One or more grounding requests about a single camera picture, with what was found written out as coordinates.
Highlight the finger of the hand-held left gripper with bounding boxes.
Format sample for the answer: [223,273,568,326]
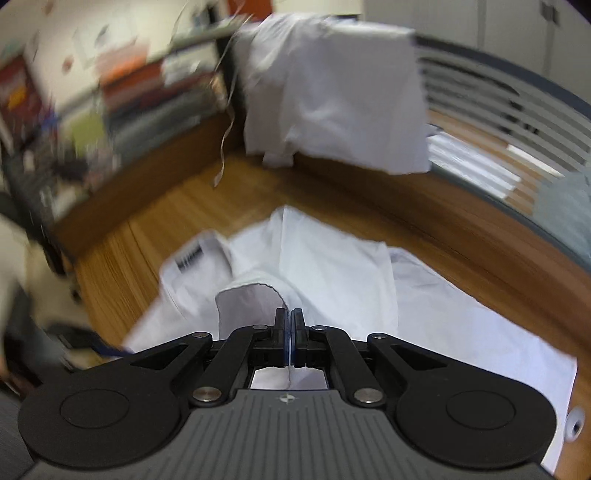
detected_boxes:
[85,339,136,361]

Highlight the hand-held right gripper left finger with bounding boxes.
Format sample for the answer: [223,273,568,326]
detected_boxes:
[129,307,289,408]

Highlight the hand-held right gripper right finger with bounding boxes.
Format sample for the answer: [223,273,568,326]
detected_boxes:
[290,307,452,408]

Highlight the white shirt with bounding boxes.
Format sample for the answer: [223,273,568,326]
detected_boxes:
[122,205,578,476]

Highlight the draped white garments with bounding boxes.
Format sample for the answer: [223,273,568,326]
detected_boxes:
[235,13,432,176]

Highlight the person's grey sweater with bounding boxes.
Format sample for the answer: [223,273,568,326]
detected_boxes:
[0,392,35,480]

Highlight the yellow sticky note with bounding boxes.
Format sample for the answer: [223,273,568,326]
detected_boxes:
[69,113,109,155]

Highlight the orange package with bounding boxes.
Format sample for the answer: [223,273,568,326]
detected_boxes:
[97,46,163,95]

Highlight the brown wooden door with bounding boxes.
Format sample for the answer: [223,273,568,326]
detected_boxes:
[240,0,274,21]

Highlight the grey metal cabinet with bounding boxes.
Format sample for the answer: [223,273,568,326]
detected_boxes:
[362,0,591,100]

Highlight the white charging cable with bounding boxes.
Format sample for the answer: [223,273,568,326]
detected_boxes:
[211,14,254,189]

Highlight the grey desk cable grommet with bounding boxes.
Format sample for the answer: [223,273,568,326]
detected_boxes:
[566,406,583,441]

